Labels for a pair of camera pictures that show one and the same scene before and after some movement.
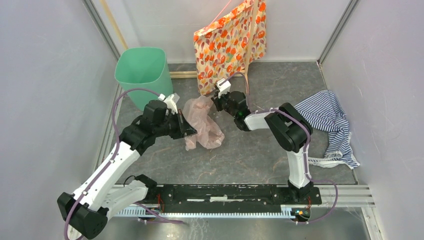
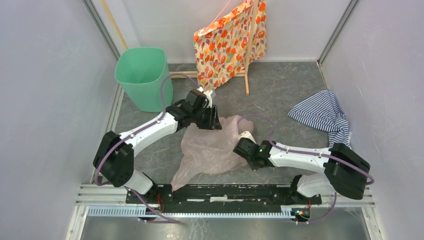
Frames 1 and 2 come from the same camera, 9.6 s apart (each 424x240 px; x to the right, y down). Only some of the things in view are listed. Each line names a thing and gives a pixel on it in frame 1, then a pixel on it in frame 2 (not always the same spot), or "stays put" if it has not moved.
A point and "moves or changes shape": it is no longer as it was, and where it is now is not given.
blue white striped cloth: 326,112 stays put
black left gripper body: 174,125 -> 206,118
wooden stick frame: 189,74 stays put
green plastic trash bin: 143,67 stays put
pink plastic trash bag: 209,134 moves or changes shape
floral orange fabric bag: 222,48 stays put
